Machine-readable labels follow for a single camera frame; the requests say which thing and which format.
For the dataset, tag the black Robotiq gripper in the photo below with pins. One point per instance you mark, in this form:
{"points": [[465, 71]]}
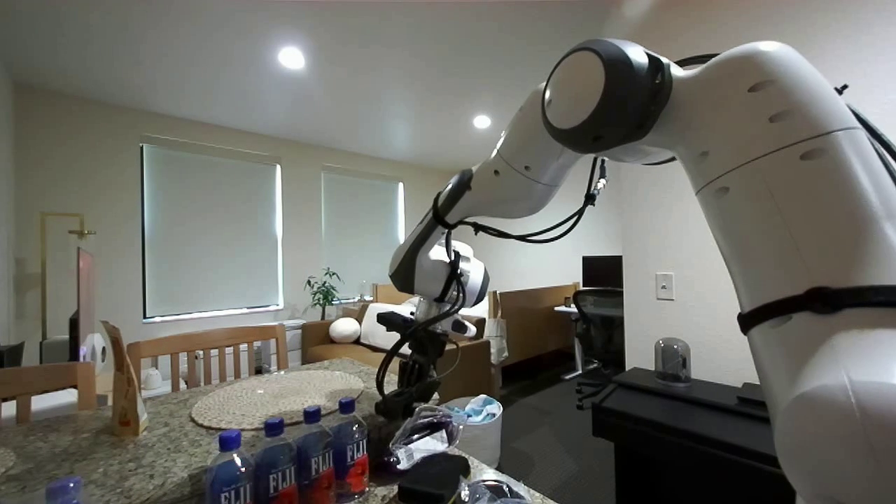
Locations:
{"points": [[425, 363]]}

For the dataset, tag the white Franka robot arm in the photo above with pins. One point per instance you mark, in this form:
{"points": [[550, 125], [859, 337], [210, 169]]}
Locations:
{"points": [[792, 187]]}

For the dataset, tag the white pillow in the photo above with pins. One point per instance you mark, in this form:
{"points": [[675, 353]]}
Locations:
{"points": [[378, 325]]}

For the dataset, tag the Fiji water bottle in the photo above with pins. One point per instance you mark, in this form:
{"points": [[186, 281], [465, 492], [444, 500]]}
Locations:
{"points": [[350, 453], [274, 472], [228, 478], [315, 463]]}

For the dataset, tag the black pouch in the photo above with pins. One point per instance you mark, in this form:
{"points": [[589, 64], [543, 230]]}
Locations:
{"points": [[431, 479]]}

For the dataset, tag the white round cushion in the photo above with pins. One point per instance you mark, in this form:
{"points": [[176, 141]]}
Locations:
{"points": [[346, 330]]}

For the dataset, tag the green potted plant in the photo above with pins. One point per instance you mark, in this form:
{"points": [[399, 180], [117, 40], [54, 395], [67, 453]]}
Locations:
{"points": [[326, 292]]}

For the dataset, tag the wooden desk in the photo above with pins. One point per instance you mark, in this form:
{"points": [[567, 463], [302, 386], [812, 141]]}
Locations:
{"points": [[536, 323]]}

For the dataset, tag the narrow white window blind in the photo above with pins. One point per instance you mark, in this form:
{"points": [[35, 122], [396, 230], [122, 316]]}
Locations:
{"points": [[358, 233]]}

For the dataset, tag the black office chair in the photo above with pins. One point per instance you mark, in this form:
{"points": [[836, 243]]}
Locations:
{"points": [[598, 323]]}

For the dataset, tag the wooden chair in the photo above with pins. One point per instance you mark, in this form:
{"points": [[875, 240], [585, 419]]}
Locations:
{"points": [[127, 394], [206, 341], [46, 374]]}

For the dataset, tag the black monitor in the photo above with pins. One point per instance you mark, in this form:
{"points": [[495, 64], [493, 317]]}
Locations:
{"points": [[603, 272]]}

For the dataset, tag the large white window blind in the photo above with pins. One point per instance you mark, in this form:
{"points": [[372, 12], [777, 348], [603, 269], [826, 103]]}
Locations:
{"points": [[210, 233]]}

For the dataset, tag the glass jar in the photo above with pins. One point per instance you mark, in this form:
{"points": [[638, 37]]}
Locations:
{"points": [[672, 359]]}

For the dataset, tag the black cabinet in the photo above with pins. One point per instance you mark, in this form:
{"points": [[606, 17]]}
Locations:
{"points": [[689, 437]]}

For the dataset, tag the round recessed ceiling light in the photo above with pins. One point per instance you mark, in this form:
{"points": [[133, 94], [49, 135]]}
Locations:
{"points": [[483, 122], [292, 57]]}

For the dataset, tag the black seat back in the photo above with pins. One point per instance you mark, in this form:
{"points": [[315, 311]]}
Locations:
{"points": [[11, 353]]}

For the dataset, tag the white light switch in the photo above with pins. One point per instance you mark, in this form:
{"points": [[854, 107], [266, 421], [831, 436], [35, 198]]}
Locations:
{"points": [[663, 288]]}

